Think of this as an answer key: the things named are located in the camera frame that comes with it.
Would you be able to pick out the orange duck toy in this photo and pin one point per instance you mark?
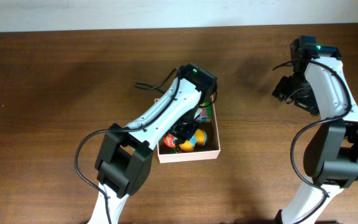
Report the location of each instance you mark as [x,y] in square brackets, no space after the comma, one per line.
[200,138]

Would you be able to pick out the red and grey ball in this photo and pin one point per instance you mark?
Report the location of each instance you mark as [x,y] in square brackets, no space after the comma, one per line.
[170,141]

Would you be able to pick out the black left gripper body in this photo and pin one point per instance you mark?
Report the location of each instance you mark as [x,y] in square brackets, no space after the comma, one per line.
[187,128]

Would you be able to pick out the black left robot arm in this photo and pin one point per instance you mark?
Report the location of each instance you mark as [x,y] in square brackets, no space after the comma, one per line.
[126,153]

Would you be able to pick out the colourful puzzle cube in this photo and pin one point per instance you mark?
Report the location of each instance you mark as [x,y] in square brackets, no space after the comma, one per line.
[204,114]

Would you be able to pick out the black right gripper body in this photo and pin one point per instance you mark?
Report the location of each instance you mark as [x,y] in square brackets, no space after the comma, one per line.
[296,88]

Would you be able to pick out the pink cardboard box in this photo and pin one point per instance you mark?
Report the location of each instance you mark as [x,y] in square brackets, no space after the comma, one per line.
[210,151]

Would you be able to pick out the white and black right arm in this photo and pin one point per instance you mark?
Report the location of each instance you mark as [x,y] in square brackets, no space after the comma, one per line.
[323,154]

